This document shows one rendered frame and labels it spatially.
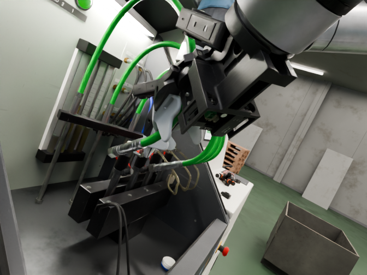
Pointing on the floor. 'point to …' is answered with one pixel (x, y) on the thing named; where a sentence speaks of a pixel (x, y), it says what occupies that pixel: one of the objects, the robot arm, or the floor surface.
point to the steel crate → (307, 245)
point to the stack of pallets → (237, 162)
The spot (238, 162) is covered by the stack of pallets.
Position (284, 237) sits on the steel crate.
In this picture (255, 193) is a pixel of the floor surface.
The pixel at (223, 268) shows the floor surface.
